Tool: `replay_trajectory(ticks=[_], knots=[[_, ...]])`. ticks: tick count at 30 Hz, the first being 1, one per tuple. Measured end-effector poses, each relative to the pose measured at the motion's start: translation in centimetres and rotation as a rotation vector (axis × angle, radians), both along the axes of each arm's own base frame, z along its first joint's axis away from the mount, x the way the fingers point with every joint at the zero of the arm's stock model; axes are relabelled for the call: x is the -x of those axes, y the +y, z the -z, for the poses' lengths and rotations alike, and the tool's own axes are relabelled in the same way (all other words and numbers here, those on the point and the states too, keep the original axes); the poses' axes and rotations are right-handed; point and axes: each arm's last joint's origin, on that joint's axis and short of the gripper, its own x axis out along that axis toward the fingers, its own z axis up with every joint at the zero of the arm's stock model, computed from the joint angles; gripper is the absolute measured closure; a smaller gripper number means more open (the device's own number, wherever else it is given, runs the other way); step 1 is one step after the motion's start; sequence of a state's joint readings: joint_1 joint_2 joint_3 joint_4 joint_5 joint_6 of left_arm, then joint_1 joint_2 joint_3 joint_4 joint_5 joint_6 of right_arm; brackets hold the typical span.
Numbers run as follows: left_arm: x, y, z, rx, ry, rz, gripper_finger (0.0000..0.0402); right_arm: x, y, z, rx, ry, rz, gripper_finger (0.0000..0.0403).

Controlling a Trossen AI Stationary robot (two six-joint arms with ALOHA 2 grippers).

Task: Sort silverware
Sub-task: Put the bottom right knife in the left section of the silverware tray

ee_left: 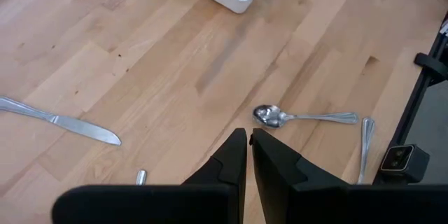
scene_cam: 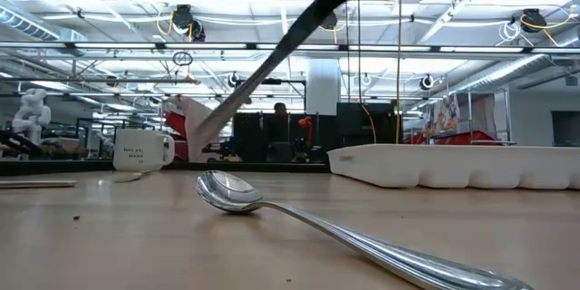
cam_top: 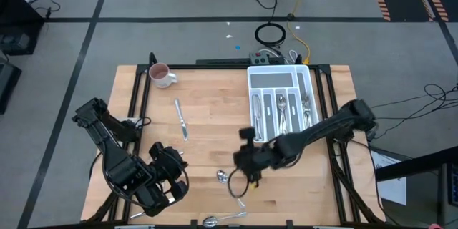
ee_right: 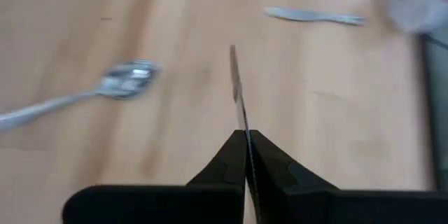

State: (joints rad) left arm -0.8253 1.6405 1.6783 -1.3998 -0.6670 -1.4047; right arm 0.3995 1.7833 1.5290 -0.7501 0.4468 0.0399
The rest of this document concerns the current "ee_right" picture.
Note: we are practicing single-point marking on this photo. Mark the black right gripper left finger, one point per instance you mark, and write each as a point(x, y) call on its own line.
point(227, 168)

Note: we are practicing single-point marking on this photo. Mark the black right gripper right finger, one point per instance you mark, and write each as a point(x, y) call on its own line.
point(276, 182)

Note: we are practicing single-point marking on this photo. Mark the silver spoon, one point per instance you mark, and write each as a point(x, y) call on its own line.
point(126, 78)

